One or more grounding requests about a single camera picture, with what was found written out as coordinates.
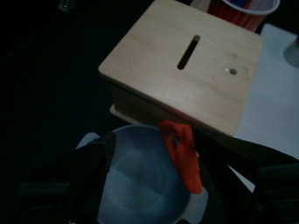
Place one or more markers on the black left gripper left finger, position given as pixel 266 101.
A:
pixel 66 186

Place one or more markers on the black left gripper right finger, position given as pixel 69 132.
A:
pixel 253 186

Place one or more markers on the light blue bowl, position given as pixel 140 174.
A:
pixel 145 180

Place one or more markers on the white cutting mat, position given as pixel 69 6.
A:
pixel 269 110

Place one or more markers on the wooden box with slot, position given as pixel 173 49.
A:
pixel 168 67

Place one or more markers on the red ribbed plastic cup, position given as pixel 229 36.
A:
pixel 238 17

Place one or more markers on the small shiny metal fitting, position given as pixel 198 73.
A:
pixel 66 4

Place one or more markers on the blue plastic stick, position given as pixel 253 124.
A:
pixel 240 3

